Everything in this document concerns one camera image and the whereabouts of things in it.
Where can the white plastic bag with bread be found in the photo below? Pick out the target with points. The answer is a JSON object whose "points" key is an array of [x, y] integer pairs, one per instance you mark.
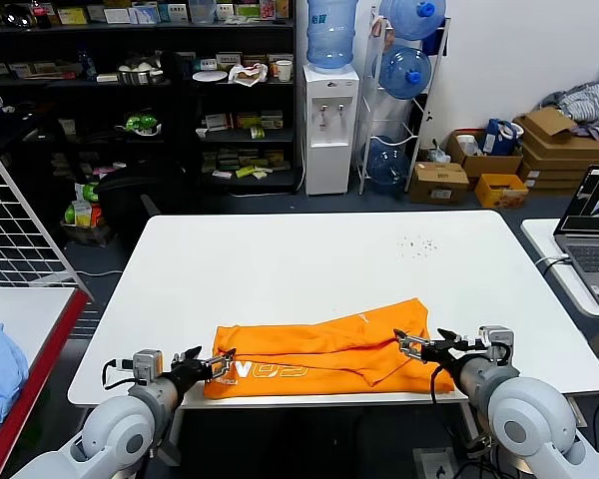
{"points": [[249, 75]]}

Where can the grey open laptop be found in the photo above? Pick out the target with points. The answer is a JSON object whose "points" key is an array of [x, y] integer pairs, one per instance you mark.
{"points": [[589, 259]]}

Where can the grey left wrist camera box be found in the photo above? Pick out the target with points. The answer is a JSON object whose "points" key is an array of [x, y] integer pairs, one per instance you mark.
{"points": [[146, 366]]}

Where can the large cardboard box open flap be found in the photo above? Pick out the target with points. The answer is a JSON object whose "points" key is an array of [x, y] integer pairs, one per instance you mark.
{"points": [[569, 142]]}

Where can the grey floor power socket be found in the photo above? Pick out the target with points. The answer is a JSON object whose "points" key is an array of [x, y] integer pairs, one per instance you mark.
{"points": [[580, 414]]}

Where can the large blue water jug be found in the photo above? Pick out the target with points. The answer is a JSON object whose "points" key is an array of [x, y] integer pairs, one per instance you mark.
{"points": [[409, 20], [332, 40], [387, 167], [402, 75]]}

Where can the open cardboard box red rim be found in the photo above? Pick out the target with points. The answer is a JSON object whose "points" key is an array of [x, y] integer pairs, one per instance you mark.
{"points": [[494, 164]]}

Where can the black shelving unit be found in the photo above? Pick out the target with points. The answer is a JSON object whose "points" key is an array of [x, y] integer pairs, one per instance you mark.
{"points": [[130, 28]]}

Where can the blue shopping bag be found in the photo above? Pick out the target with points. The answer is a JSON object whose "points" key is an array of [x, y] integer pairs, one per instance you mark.
{"points": [[496, 137]]}

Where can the red-edged white table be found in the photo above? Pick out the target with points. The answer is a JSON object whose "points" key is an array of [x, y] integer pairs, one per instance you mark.
{"points": [[55, 351]]}

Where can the orange t-shirt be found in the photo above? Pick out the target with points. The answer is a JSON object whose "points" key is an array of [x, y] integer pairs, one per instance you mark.
{"points": [[329, 349]]}

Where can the cola bottle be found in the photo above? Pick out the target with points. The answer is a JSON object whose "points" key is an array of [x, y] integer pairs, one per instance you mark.
{"points": [[42, 15]]}

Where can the large white table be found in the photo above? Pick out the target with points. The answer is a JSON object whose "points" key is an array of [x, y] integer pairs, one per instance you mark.
{"points": [[279, 274]]}

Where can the metal bowl with white buns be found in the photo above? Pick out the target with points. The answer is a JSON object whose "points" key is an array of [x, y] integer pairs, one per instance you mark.
{"points": [[140, 77]]}

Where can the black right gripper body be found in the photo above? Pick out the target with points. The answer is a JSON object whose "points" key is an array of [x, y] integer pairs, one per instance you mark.
{"points": [[441, 356]]}

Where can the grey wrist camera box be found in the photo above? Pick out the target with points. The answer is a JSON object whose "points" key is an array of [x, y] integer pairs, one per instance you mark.
{"points": [[146, 366], [496, 339]]}

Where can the white paper cup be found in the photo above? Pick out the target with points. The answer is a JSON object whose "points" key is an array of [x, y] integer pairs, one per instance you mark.
{"points": [[284, 71]]}

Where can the grey striped clothes pile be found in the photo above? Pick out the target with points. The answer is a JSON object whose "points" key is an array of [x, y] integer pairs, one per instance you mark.
{"points": [[584, 105]]}

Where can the pink cloth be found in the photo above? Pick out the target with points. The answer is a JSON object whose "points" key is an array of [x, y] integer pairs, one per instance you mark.
{"points": [[379, 30]]}

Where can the yellow printed carton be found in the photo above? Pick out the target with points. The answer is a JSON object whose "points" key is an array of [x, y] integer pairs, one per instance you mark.
{"points": [[501, 197]]}

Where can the flat cardboard box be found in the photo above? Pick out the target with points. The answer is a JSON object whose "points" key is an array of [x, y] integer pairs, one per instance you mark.
{"points": [[554, 170], [556, 185]]}

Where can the white bowl of green items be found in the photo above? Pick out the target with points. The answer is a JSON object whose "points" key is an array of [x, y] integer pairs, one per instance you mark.
{"points": [[140, 124]]}

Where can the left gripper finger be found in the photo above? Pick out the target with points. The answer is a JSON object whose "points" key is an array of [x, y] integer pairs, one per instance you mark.
{"points": [[185, 358], [219, 365]]}

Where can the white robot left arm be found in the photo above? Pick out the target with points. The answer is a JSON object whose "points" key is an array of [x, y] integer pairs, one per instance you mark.
{"points": [[115, 429]]}

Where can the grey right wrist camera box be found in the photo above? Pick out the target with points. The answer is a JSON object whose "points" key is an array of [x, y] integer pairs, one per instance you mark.
{"points": [[496, 339]]}

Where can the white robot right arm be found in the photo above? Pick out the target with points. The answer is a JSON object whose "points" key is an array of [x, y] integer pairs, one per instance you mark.
{"points": [[519, 424]]}

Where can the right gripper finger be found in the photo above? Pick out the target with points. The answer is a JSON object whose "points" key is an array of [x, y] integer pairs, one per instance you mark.
{"points": [[454, 340], [413, 345]]}

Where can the grey floor plate with symbol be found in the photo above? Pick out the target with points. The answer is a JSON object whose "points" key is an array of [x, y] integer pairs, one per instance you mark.
{"points": [[433, 466]]}

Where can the small white side table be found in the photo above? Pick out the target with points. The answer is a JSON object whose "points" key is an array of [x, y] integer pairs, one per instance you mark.
{"points": [[544, 239]]}

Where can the clear plastic container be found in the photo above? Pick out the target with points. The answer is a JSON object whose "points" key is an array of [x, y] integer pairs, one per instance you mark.
{"points": [[202, 12]]}

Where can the white water dispenser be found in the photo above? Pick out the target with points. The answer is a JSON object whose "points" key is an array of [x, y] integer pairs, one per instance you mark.
{"points": [[329, 164]]}

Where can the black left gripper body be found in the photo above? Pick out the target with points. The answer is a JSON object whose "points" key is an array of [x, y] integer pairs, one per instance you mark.
{"points": [[189, 373]]}

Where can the black office chair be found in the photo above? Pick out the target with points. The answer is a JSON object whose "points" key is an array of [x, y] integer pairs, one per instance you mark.
{"points": [[130, 199]]}

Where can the light blue cloth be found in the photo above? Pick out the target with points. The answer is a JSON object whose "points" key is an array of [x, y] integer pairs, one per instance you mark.
{"points": [[0, 374]]}

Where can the white plate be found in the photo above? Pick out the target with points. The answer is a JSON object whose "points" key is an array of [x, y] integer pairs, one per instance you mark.
{"points": [[210, 76]]}

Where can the basket of snack packs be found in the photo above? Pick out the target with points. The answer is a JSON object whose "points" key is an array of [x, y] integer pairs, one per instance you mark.
{"points": [[85, 214]]}

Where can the closed cardboard box with label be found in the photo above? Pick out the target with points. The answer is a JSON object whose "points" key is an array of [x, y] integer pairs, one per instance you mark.
{"points": [[439, 187]]}

